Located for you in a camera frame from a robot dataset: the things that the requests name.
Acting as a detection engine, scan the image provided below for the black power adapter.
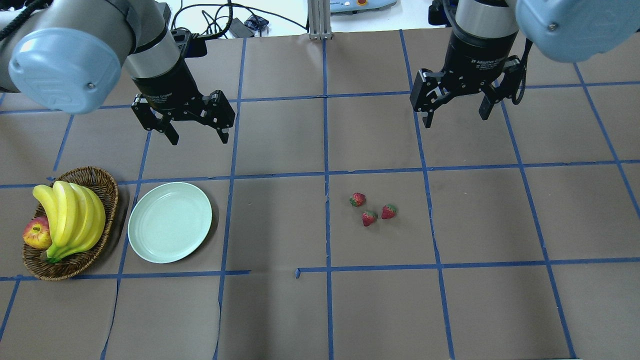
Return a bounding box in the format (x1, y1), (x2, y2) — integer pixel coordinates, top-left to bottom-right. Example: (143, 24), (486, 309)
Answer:
(228, 17), (255, 39)

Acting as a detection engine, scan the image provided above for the light green plate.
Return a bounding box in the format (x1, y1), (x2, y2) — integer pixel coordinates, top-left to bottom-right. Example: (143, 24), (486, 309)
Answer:
(126, 182), (213, 264)

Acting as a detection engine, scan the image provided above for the red strawberry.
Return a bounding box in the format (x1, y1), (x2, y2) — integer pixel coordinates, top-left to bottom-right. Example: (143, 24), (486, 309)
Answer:
(349, 192), (367, 207)
(381, 203), (398, 220)
(361, 210), (378, 227)

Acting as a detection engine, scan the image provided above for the woven wicker basket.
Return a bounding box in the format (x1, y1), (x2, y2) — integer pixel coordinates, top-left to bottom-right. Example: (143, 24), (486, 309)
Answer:
(22, 166), (120, 281)

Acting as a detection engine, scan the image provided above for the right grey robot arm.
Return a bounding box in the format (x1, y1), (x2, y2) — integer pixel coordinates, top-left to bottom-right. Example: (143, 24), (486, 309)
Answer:
(409, 0), (640, 128)

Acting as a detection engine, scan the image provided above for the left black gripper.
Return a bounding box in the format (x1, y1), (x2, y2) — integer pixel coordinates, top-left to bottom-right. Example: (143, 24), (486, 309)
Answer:
(131, 61), (236, 146)

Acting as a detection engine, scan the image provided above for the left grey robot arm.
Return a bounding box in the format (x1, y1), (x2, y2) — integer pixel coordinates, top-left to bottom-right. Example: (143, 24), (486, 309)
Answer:
(0, 0), (236, 145)

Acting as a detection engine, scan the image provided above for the yellow banana bunch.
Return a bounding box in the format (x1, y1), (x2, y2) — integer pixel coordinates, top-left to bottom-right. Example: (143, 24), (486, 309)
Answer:
(32, 180), (106, 264)

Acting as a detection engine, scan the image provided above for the aluminium frame post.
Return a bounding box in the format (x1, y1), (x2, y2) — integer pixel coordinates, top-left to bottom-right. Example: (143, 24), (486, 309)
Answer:
(307, 0), (334, 41)

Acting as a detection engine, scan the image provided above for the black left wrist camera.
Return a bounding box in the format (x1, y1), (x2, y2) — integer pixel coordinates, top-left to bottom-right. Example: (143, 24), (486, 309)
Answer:
(170, 28), (208, 59)

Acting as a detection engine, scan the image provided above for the red yellow apple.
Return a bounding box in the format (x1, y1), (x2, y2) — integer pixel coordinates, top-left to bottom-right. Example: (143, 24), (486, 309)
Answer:
(22, 215), (53, 250)

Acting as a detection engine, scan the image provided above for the blue teach pendant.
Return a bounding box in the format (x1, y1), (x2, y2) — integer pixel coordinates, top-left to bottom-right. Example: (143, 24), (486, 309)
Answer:
(329, 0), (398, 15)

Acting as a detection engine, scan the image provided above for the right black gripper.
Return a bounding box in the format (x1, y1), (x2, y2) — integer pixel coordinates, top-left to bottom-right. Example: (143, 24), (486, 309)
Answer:
(409, 34), (523, 129)

